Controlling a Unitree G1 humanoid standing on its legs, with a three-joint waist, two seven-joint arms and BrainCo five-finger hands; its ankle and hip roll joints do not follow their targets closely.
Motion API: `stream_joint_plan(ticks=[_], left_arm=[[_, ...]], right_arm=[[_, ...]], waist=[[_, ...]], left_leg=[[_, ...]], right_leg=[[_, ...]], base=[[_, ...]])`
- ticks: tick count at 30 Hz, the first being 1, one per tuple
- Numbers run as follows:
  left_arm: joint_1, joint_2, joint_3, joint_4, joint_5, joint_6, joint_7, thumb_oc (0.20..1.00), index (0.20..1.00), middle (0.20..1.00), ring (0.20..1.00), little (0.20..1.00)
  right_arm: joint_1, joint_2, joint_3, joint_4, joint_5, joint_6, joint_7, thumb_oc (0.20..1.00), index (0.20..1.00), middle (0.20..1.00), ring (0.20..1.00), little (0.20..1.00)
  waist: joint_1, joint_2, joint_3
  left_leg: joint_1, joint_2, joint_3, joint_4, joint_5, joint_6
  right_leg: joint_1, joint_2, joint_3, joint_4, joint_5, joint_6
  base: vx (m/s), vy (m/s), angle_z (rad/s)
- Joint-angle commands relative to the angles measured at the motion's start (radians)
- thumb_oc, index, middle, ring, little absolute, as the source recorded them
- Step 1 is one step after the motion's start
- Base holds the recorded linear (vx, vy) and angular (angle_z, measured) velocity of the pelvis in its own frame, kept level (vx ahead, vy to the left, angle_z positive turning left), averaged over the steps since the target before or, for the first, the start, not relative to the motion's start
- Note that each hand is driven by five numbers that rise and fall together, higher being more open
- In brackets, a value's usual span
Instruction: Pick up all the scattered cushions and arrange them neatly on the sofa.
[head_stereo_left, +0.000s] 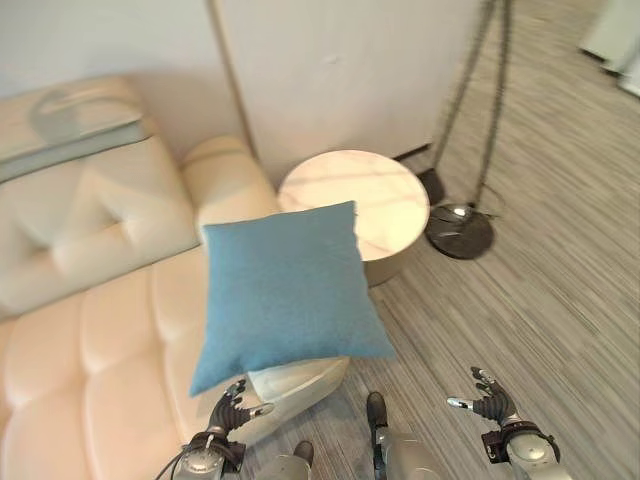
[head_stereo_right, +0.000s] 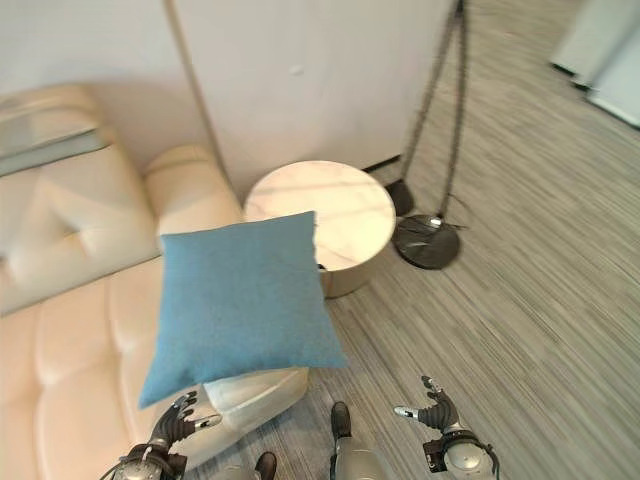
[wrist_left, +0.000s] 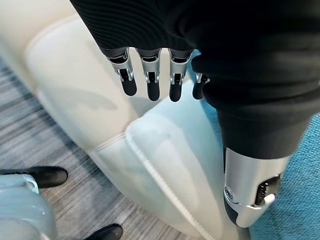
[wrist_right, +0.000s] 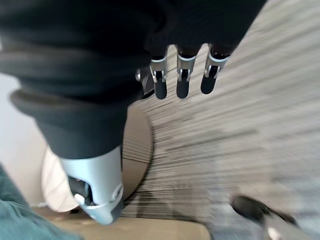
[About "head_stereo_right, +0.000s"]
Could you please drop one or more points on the white cabinet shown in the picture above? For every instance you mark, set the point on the white cabinet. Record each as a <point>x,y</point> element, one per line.
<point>600,55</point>

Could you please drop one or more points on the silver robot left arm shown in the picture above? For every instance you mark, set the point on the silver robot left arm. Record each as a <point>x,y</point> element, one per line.
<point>142,462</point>

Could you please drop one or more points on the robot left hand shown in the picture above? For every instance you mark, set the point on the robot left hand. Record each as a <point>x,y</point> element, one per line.
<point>172,422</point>

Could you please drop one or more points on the blue square cushion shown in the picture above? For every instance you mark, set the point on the blue square cushion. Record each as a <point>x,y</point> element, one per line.
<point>240,305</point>

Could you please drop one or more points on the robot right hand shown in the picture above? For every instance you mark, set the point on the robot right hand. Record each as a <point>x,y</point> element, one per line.
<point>440,410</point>

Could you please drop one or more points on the dark robot left foot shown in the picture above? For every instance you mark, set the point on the dark robot left foot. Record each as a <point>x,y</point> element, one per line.
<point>266,465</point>

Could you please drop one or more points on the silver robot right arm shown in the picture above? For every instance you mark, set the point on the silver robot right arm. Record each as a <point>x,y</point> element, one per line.
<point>462,454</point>

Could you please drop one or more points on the round white marble side table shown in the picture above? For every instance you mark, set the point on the round white marble side table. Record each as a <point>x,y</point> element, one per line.
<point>330,220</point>

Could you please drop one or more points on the cream leather sofa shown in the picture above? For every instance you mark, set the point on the cream leather sofa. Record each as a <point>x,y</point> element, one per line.
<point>75,280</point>

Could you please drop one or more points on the black floor lamp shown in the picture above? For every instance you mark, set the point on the black floor lamp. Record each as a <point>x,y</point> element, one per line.
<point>435,165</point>

